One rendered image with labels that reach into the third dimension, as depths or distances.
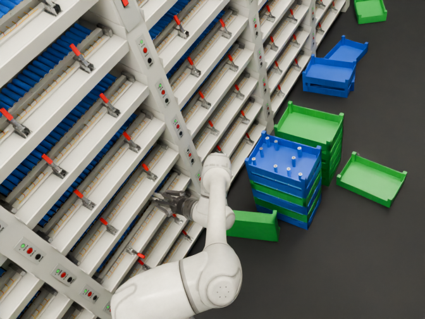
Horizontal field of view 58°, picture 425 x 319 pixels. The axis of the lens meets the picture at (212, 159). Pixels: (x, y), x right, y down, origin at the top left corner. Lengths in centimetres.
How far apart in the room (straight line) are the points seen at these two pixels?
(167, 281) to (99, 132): 59
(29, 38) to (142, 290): 67
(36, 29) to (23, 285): 77
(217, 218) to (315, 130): 105
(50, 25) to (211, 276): 74
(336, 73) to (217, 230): 183
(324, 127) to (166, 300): 144
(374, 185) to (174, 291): 160
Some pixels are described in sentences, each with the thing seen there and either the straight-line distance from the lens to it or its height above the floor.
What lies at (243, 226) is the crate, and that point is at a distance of 203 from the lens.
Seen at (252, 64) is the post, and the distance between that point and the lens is 213.
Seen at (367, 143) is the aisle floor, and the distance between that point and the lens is 249.
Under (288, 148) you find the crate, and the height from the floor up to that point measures 40.
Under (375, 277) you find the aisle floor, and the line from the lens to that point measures 207.
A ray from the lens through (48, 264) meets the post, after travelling 137.
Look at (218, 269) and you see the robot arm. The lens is 90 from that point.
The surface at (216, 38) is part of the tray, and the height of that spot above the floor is 89.
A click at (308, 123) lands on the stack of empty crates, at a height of 32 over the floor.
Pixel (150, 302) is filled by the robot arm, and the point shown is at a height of 109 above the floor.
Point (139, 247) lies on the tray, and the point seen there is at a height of 49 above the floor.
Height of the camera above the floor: 192
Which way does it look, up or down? 50 degrees down
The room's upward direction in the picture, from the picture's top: 20 degrees counter-clockwise
